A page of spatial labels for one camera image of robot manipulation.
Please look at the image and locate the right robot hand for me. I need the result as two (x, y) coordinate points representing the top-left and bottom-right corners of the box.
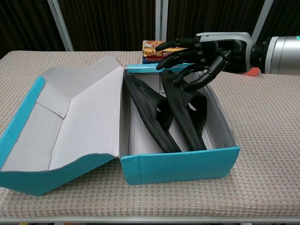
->
(155, 32), (255, 92)

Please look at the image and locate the black slipper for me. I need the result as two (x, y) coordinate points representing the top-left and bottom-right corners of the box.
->
(161, 69), (208, 151)
(123, 74), (182, 153)

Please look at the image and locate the blue snack box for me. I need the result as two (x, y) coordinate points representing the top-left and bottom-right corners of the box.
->
(142, 55), (163, 65)

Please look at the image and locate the light blue shoe box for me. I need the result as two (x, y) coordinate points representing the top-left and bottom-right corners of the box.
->
(0, 55), (241, 196)

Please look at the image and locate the orange cube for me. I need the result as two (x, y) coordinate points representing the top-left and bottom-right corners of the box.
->
(243, 67), (260, 77)

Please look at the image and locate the dark brown curtain panel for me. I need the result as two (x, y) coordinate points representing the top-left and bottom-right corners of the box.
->
(166, 0), (264, 51)
(259, 0), (300, 38)
(57, 0), (157, 52)
(0, 0), (67, 59)

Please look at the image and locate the yellow biscuit packet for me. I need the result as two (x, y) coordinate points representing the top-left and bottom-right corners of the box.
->
(142, 39), (188, 58)

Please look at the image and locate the beige woven table cloth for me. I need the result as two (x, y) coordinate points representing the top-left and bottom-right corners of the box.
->
(0, 50), (300, 218)

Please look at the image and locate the white frame post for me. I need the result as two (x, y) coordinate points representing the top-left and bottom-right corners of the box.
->
(46, 0), (74, 52)
(250, 0), (275, 39)
(155, 0), (168, 41)

